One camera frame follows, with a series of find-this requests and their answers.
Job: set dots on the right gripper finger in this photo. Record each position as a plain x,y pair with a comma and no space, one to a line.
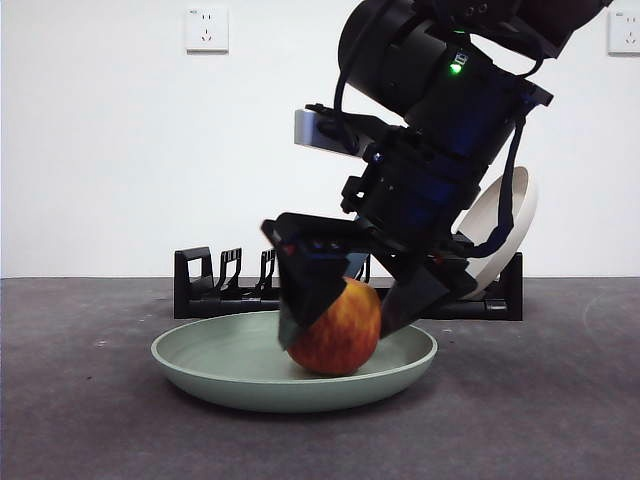
425,295
307,290

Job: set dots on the black plate rack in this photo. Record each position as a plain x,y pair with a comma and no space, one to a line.
200,305

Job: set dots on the red yellow apple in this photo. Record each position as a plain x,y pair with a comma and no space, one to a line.
345,330

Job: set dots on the green plate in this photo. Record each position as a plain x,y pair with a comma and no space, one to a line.
225,370

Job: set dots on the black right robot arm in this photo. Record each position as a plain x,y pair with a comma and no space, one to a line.
425,65

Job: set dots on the cream plate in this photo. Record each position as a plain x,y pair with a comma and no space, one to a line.
525,210

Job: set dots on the white wall socket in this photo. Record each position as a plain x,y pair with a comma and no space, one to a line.
625,32
207,30

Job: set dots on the pale grey camera box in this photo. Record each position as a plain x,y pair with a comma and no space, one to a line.
312,131

